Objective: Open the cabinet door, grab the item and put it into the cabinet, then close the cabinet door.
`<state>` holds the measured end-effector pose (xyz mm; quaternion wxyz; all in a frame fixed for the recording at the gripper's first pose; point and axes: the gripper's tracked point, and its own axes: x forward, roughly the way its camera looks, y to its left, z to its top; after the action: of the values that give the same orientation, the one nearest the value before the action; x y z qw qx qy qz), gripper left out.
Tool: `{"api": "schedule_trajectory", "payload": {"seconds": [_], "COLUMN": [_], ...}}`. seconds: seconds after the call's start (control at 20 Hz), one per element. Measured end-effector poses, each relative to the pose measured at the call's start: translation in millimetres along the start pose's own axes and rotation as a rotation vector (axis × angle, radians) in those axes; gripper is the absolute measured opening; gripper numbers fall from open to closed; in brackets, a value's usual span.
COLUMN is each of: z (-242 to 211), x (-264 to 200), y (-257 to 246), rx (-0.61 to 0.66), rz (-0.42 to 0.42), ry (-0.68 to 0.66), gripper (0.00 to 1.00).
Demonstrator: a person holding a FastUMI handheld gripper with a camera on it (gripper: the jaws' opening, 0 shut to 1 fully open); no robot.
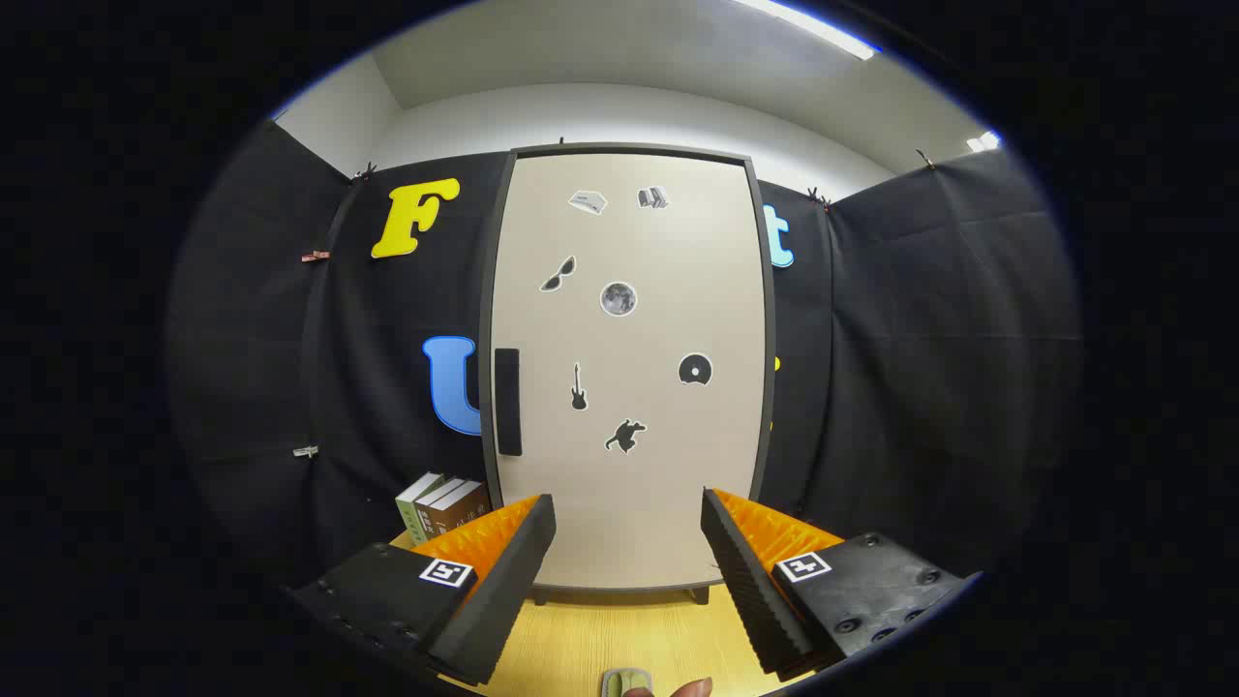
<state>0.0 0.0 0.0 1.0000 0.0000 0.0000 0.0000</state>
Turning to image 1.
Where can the pale green translucent object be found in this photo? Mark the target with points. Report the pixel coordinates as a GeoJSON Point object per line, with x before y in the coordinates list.
{"type": "Point", "coordinates": [626, 683]}

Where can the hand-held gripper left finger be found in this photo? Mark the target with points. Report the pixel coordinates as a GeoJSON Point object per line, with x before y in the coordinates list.
{"type": "Point", "coordinates": [513, 581]}

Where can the black backdrop cloth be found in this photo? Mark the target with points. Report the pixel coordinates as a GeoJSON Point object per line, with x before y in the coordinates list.
{"type": "Point", "coordinates": [920, 339]}

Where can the green book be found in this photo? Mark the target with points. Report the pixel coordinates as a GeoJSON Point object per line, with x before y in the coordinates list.
{"type": "Point", "coordinates": [411, 508]}

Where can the ceiling light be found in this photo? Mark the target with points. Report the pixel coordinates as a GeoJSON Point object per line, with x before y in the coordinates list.
{"type": "Point", "coordinates": [983, 141]}

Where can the grey cabinet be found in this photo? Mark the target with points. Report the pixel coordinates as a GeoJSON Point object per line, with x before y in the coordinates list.
{"type": "Point", "coordinates": [771, 290]}

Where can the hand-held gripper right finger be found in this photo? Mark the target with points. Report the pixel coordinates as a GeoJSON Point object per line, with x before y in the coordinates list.
{"type": "Point", "coordinates": [745, 581]}

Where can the brown book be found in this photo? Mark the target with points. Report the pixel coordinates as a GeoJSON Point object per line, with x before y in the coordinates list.
{"type": "Point", "coordinates": [436, 505]}
{"type": "Point", "coordinates": [465, 508]}

